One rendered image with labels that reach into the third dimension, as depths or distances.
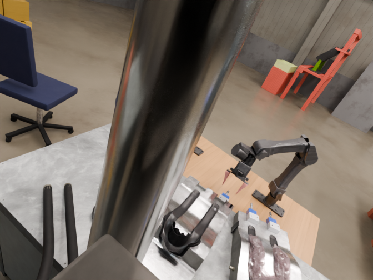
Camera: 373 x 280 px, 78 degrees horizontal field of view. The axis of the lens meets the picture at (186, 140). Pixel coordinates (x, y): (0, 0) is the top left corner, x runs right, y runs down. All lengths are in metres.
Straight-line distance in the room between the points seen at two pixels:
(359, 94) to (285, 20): 3.45
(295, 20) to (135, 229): 9.32
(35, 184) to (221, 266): 0.82
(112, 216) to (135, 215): 0.02
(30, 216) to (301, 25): 9.08
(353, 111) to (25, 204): 8.42
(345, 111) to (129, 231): 8.53
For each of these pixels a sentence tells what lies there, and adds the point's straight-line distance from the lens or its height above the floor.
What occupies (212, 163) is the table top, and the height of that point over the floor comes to 0.80.
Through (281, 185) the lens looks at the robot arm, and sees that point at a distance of 1.34.
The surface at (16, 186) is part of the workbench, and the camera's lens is 1.13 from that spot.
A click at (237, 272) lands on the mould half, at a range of 0.99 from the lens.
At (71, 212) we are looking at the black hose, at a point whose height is 0.87.
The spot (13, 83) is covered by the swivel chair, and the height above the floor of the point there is 0.51.
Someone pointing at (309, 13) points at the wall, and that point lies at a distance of 9.37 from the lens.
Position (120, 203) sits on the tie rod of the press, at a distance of 0.17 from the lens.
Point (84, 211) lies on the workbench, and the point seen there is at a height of 0.80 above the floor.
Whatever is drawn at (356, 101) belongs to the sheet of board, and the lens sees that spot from 8.68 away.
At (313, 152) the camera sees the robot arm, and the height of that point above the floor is 1.22.
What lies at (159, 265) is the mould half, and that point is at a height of 0.86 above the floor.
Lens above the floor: 1.63
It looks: 32 degrees down
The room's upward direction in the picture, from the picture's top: 23 degrees clockwise
